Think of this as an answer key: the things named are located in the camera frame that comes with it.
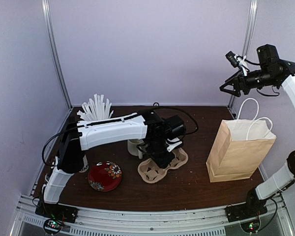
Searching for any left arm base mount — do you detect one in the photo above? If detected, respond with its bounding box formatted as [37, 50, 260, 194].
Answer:
[35, 197, 78, 223]

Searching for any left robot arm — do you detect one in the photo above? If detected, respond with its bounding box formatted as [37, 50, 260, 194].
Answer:
[41, 109, 186, 218]

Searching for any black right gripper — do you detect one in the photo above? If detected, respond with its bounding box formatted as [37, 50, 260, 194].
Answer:
[220, 67, 278, 97]

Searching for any cardboard cup carrier tray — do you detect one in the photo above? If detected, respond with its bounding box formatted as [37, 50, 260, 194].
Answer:
[137, 148, 189, 184]

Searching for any white ceramic mug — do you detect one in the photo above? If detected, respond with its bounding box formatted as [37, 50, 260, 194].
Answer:
[127, 139, 146, 159]

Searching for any white paper coffee cup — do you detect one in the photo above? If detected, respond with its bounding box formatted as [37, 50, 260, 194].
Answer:
[80, 155, 89, 173]

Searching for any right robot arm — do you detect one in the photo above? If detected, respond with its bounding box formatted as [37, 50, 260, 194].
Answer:
[220, 44, 295, 217]

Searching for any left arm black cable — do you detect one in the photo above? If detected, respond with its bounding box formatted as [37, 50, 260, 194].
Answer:
[41, 107, 200, 170]

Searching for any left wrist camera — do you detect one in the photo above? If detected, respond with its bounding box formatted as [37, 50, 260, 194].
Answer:
[165, 138, 183, 152]

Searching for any cup of white straws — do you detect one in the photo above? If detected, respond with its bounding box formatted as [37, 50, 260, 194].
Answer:
[76, 94, 114, 121]

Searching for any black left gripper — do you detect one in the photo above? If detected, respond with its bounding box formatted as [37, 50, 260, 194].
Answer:
[146, 138, 176, 169]

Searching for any red floral plate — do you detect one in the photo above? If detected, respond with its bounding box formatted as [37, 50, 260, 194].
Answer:
[88, 161, 122, 192]

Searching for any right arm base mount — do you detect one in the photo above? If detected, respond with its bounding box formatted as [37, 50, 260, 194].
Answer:
[225, 193, 267, 223]

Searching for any brown paper bag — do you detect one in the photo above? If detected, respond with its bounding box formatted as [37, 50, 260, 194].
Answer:
[206, 97, 277, 183]

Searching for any aluminium front rail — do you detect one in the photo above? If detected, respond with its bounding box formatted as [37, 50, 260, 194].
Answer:
[8, 195, 295, 236]

